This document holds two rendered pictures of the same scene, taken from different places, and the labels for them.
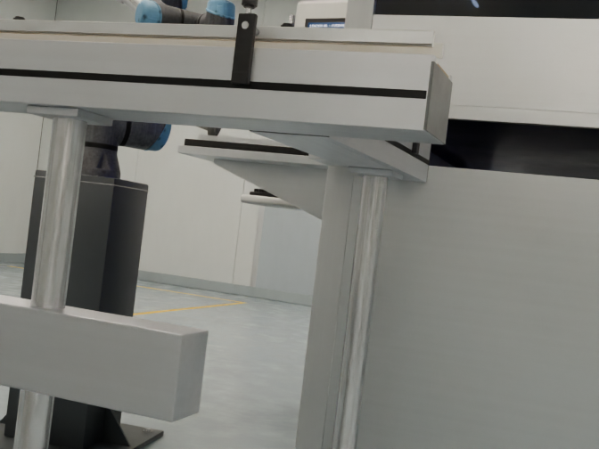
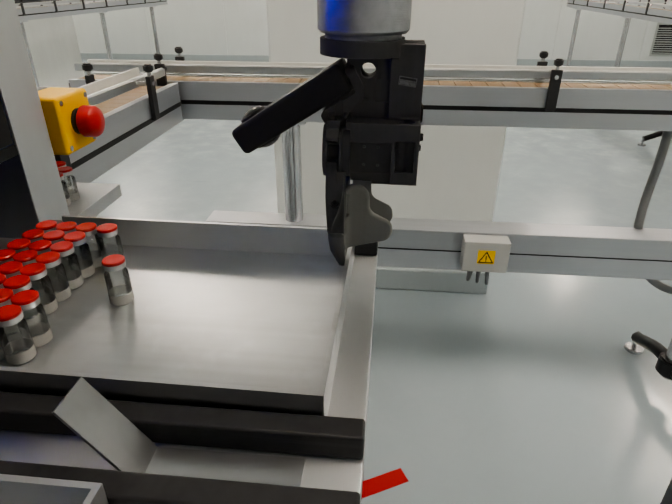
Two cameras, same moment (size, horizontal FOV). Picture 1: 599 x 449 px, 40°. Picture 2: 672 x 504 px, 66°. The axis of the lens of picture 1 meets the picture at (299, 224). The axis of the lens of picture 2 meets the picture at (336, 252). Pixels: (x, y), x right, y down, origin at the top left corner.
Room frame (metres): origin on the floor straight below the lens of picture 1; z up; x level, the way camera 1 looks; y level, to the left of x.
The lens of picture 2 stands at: (2.58, 0.13, 1.16)
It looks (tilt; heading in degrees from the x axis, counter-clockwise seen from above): 28 degrees down; 165
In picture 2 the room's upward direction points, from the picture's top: straight up
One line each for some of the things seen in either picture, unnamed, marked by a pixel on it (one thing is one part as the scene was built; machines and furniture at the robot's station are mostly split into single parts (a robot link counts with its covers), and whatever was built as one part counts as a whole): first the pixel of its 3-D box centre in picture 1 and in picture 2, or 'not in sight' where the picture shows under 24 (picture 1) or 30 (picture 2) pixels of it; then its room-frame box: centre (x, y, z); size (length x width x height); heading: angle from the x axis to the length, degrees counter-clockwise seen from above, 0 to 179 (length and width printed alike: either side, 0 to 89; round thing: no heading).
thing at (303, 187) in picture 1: (274, 191); not in sight; (2.06, 0.07, 0.80); 0.34 x 0.03 x 0.13; 70
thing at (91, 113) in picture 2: not in sight; (86, 121); (1.85, -0.01, 0.99); 0.04 x 0.04 x 0.04; 70
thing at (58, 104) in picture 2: not in sight; (53, 120); (1.83, -0.06, 1.00); 0.08 x 0.07 x 0.07; 70
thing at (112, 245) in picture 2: not in sight; (110, 246); (2.04, 0.02, 0.90); 0.02 x 0.02 x 0.05
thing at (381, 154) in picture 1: (360, 118); (80, 121); (1.51, -0.09, 0.92); 0.69 x 0.15 x 0.16; 160
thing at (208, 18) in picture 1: (218, 22); not in sight; (2.15, 0.27, 1.21); 0.09 x 0.08 x 0.11; 31
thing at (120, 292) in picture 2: not in sight; (118, 281); (2.12, 0.04, 0.90); 0.02 x 0.02 x 0.04
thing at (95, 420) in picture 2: not in sight; (186, 437); (2.34, 0.10, 0.91); 0.14 x 0.03 x 0.06; 70
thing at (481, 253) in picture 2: not in sight; (484, 253); (1.48, 0.83, 0.50); 0.12 x 0.05 x 0.09; 70
